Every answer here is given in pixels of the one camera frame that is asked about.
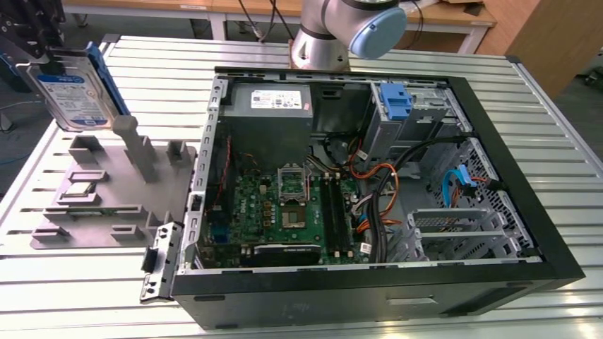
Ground grey parts rack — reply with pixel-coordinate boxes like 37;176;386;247
28;118;198;251

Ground grey power supply unit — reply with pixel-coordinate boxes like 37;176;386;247
220;83;316;169

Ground metal socket cover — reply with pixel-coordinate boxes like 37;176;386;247
274;164;310;206

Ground white-clip RAM slot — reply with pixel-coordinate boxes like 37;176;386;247
321;172;341;258
334;172;354;258

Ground black PC case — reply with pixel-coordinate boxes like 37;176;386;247
169;65;587;331

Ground black-clip RAM slot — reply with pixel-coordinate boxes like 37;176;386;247
316;173;334;258
328;173;348;258

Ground blue plastic drive latch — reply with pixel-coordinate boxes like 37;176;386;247
377;83;414;121

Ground CPU socket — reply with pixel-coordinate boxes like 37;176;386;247
280;204;313;230

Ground yellow black power wires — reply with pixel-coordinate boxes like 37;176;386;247
304;153;348;174

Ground red orange yellow wire bundle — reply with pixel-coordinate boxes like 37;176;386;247
348;162;402;236

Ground black case fan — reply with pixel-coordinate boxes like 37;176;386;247
206;116;232;216

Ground hard disk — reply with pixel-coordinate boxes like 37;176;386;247
16;41;133;132

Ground thick black cable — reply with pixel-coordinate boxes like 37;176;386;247
376;169;396;264
366;136;476;264

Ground silver disk bay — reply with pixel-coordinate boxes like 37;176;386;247
402;207;521;263

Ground disk power wire black plug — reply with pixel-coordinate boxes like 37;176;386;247
450;176;505;210

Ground wooden desk white frame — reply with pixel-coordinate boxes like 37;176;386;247
62;0;226;40
224;0;498;54

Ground brown wooden cabinet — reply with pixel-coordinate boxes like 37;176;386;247
474;0;603;102

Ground silver CPU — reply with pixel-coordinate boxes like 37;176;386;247
62;182;98;199

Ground blue data wire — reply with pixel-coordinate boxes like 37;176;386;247
441;165;476;210

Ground blue expansion slot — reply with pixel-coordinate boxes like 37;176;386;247
210;225;232;246

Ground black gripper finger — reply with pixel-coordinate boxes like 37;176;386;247
40;0;66;75
4;0;46;63

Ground silver drive cage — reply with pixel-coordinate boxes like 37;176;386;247
361;81;474;170

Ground green motherboard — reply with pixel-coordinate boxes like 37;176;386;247
205;172;373;266

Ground black graphics card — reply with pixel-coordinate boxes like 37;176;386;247
238;242;324;268

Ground green RAM stick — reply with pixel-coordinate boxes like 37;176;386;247
65;208;118;218

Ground grey card retention bracket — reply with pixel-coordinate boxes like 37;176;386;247
140;220;185;305

